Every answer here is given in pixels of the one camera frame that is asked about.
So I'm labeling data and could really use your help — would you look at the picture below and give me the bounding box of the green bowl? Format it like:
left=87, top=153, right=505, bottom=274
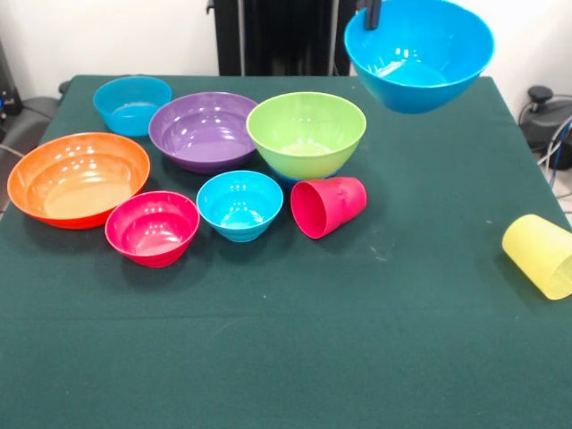
left=245, top=91, right=368, bottom=181

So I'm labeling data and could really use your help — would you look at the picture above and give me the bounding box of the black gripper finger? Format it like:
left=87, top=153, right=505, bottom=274
left=364, top=0, right=383, bottom=32

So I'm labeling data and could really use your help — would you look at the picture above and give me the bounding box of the dark equipment unit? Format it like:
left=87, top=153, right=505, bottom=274
left=0, top=42, right=23, bottom=130

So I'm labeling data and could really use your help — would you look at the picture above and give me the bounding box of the grey round floor base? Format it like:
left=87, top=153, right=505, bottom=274
left=0, top=96, right=59, bottom=153
left=517, top=86, right=572, bottom=156

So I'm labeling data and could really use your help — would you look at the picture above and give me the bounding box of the small cyan bowl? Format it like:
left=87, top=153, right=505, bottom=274
left=195, top=169, right=285, bottom=244

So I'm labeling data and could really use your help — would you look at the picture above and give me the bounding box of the orange bowl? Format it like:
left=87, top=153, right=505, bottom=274
left=6, top=131, right=152, bottom=231

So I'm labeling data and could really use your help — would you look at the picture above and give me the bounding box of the pink bowl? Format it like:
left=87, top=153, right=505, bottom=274
left=104, top=190, right=202, bottom=270

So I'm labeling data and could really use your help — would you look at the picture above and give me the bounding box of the large blue bowl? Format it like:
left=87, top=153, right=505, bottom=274
left=343, top=0, right=496, bottom=115

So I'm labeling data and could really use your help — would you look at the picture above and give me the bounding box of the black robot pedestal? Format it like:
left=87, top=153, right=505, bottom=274
left=206, top=0, right=367, bottom=78

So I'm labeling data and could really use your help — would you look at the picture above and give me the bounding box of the yellow cup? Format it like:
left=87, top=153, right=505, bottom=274
left=500, top=213, right=572, bottom=301

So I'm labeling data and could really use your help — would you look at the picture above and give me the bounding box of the pink cup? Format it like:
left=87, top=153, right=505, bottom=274
left=290, top=176, right=369, bottom=240

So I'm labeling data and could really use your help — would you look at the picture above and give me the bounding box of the tangle of floor cables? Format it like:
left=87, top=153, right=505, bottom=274
left=535, top=114, right=572, bottom=200

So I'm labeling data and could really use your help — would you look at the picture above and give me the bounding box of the dark green table cloth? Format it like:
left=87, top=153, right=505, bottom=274
left=0, top=74, right=572, bottom=429

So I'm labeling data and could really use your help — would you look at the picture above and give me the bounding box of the purple bowl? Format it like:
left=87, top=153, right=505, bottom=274
left=147, top=91, right=261, bottom=175

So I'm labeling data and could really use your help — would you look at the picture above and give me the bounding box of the translucent blue bowl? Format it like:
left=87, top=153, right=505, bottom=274
left=92, top=75, right=173, bottom=138

